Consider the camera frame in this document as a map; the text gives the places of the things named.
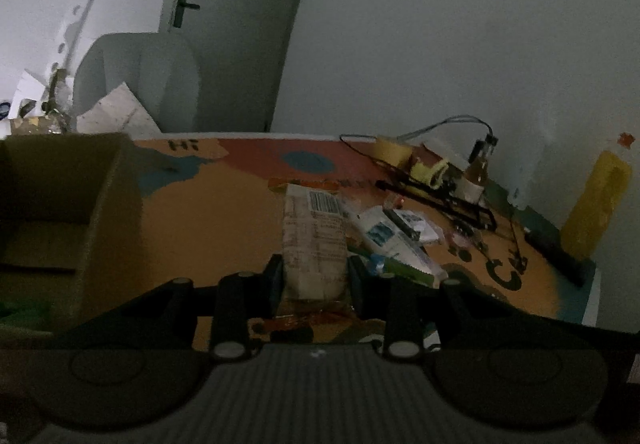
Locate brown glass bottle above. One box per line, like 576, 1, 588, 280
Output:
459, 136, 499, 203

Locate printed cardboard box with clutter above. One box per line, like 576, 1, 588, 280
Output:
9, 113, 77, 138

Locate masking tape roll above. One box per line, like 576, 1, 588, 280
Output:
374, 136, 414, 168

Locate green snack packet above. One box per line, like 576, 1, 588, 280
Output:
349, 250, 437, 288

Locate white packet with barcode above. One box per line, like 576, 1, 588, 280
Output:
384, 208, 446, 245

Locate white perforated panel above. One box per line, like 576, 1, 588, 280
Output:
47, 0, 102, 95

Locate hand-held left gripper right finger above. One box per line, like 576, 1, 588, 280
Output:
347, 254, 632, 361

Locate grey cable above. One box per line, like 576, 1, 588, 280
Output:
339, 114, 494, 146

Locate speckled white board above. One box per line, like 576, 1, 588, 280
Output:
75, 81, 162, 135

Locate white door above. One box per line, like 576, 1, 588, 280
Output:
158, 0, 321, 133

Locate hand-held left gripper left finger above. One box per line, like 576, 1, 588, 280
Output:
55, 254, 286, 361

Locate yellow bottle with orange cap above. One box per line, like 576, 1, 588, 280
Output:
559, 132, 636, 258

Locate clear cracker packet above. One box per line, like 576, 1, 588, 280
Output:
282, 184, 352, 303

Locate brown cardboard box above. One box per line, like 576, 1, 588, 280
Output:
0, 132, 147, 336

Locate white and blue snack packet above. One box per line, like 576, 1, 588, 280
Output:
349, 205, 437, 276

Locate dark door handle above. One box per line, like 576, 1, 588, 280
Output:
172, 0, 201, 29

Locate grey armchair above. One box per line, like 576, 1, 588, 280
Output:
73, 31, 204, 135

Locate orange clear wrapper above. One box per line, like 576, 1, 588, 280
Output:
256, 301, 362, 334

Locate colourful printed table mat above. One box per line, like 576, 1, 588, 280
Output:
131, 136, 598, 355

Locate black folded tripod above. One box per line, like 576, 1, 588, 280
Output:
374, 178, 502, 233

